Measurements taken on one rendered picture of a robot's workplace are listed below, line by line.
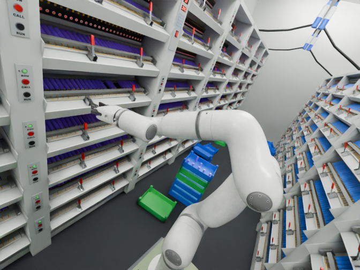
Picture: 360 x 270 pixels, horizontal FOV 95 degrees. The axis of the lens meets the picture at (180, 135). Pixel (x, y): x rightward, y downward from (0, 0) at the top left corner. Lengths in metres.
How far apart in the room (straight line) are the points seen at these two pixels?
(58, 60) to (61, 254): 1.15
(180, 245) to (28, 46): 0.79
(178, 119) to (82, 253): 1.17
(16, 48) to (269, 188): 0.76
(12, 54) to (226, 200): 0.76
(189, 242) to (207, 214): 0.13
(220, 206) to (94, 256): 1.06
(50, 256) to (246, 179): 1.30
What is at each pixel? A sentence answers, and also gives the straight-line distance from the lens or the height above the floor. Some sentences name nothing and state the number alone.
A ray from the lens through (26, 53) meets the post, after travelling 0.72.
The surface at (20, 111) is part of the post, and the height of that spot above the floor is 0.97.
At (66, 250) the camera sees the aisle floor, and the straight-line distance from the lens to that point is 1.48.
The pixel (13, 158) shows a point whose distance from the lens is 0.90.
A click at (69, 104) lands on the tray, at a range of 0.86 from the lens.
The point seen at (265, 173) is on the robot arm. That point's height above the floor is 1.15.
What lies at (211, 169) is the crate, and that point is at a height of 0.40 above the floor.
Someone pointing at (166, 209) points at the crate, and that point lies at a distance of 1.70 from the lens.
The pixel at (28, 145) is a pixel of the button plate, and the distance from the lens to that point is 0.86.
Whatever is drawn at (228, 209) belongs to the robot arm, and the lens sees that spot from 0.57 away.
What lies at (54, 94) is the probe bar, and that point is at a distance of 0.85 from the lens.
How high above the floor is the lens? 1.33
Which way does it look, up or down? 27 degrees down
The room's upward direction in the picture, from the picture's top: 22 degrees clockwise
